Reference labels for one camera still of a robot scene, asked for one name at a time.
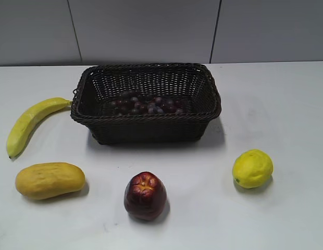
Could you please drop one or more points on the purple grape bunch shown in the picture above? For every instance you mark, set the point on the purple grape bunch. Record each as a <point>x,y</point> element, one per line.
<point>133,102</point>

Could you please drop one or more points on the black woven basket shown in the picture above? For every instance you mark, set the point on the black woven basket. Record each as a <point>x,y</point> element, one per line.
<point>192,84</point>

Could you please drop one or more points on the dark red apple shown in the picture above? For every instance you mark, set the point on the dark red apple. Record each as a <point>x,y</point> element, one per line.
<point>145,196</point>

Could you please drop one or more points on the yellow lemon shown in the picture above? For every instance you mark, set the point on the yellow lemon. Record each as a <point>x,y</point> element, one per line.
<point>252,169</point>

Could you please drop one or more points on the orange yellow mango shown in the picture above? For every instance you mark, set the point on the orange yellow mango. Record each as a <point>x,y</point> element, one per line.
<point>47,180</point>

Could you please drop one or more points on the yellow banana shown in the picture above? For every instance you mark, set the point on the yellow banana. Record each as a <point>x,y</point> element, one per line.
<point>27,122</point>

